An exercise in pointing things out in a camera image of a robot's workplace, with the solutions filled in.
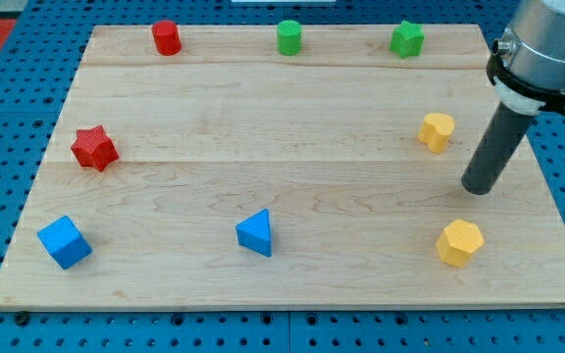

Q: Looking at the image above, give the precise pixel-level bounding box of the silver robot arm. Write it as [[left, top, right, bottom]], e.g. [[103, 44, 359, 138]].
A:
[[487, 0, 565, 116]]

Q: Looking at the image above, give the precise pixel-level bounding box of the wooden board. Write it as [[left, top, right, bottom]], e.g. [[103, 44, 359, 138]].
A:
[[0, 25, 565, 312]]

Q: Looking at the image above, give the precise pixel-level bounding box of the green star block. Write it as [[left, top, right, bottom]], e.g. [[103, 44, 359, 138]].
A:
[[389, 21, 425, 59]]

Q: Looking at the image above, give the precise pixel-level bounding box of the red star block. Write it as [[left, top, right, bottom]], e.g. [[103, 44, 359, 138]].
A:
[[71, 126, 120, 172]]

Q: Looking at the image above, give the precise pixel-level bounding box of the blue triangle block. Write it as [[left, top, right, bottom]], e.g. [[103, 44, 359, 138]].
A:
[[235, 209, 272, 257]]

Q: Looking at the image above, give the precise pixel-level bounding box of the green cylinder block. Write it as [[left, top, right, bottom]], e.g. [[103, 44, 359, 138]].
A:
[[277, 20, 302, 56]]

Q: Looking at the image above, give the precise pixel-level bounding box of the yellow heart block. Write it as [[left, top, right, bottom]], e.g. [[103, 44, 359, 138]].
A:
[[417, 113, 455, 154]]

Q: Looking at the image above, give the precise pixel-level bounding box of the red cylinder block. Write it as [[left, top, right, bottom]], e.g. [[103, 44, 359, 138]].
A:
[[151, 20, 181, 56]]

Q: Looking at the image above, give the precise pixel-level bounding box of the yellow hexagon block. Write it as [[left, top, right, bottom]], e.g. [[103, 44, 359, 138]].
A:
[[436, 219, 485, 268]]

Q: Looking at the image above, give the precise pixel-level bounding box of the blue cube block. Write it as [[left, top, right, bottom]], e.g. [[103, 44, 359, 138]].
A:
[[37, 216, 92, 270]]

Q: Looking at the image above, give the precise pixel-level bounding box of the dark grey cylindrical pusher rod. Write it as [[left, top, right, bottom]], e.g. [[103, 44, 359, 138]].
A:
[[461, 102, 535, 195]]

